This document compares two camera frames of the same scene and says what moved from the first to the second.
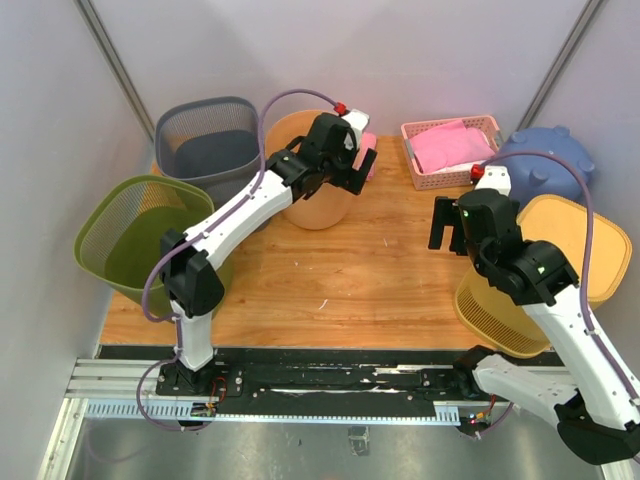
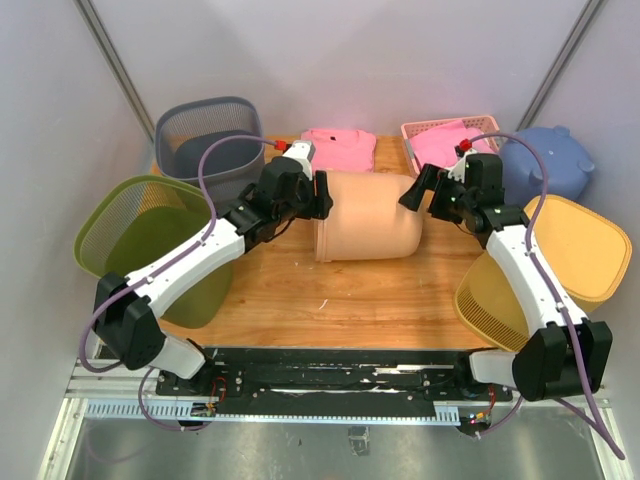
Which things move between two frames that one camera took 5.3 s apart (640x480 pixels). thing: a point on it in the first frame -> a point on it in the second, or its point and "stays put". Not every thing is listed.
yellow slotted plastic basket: x=497 y=319 stays put
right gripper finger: x=446 y=214 -> x=427 y=180
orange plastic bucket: x=324 y=206 -> x=367 y=220
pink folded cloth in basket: x=448 y=145 stays put
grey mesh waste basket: x=215 y=141 stays put
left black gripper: x=352 y=180 -> x=320 y=200
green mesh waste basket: x=118 y=241 stays put
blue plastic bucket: x=537 y=175 stays put
